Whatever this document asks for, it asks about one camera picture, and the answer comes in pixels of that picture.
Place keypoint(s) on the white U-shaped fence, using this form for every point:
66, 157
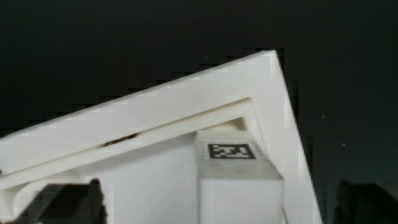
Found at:
245, 80

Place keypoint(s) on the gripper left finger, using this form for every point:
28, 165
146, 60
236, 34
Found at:
68, 204

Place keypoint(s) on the white table leg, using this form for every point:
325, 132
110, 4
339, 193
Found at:
238, 179

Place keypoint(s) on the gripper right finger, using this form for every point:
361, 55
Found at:
366, 204

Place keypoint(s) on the white square table top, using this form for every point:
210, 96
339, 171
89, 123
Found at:
128, 147

